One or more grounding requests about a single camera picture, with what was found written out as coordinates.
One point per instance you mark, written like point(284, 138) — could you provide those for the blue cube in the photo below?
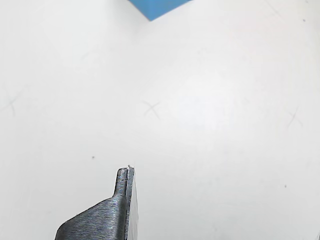
point(156, 7)

